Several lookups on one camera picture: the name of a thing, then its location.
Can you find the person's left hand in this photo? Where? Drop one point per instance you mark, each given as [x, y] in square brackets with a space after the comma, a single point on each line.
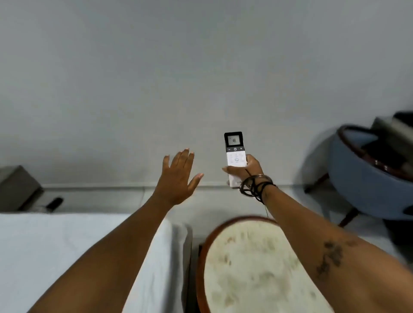
[174, 180]

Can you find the person's right hand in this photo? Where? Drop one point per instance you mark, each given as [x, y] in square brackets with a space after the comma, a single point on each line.
[243, 169]

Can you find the person's left little finger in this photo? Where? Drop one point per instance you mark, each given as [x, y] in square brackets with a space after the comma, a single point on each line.
[165, 163]

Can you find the person's left thumb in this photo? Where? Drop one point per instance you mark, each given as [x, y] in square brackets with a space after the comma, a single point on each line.
[196, 182]

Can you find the person's right thumb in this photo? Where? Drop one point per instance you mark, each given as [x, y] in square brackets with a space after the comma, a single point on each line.
[233, 169]

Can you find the white air conditioner remote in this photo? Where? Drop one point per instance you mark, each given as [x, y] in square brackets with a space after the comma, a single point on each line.
[235, 153]

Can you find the person's left forearm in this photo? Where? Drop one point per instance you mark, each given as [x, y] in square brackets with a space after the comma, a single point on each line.
[106, 258]

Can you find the person's right forearm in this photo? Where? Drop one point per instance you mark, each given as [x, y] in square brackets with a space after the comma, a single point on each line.
[332, 251]

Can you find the black and metal wrist bangles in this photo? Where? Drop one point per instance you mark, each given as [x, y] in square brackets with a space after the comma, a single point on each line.
[255, 186]

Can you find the round marble side table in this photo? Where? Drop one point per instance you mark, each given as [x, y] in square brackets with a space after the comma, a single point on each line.
[258, 267]

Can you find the black cylindrical object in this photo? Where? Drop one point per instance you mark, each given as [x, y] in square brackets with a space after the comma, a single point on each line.
[54, 204]

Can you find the white bed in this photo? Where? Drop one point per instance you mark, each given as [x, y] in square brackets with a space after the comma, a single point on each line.
[80, 258]

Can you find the blue upholstered armchair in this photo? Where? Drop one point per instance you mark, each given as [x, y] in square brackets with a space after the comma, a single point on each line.
[361, 180]

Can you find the grey box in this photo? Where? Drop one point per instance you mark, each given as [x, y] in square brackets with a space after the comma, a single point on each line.
[16, 188]

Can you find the dark items on armchair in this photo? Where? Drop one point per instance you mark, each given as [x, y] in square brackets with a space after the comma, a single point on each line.
[392, 142]

